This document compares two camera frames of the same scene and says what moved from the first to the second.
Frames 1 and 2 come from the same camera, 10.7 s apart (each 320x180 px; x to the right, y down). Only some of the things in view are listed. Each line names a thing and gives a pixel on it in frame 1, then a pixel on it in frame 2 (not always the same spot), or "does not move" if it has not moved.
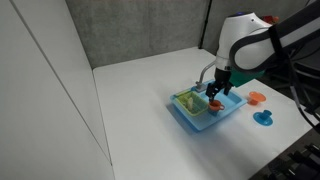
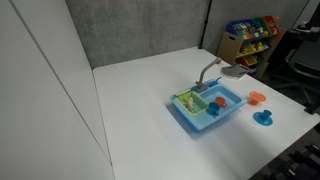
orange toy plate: [255, 97] does not move
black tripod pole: [205, 24] does not move
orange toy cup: [216, 106] to [220, 100]
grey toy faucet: [199, 83] does not move
